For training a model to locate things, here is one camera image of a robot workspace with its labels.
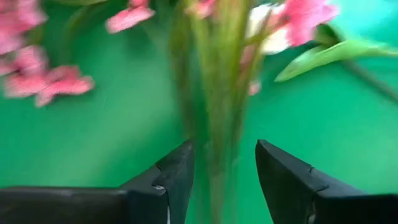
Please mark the pink flower bunch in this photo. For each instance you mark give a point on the pink flower bunch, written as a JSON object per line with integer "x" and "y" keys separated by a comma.
{"x": 62, "y": 84}
{"x": 217, "y": 93}

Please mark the green table mat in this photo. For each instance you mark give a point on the green table mat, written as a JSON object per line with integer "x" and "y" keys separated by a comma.
{"x": 124, "y": 124}

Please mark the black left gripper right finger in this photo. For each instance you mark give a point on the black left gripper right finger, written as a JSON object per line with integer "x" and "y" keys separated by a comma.
{"x": 289, "y": 186}

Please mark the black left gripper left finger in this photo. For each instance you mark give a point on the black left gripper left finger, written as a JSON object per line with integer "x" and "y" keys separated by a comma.
{"x": 161, "y": 193}

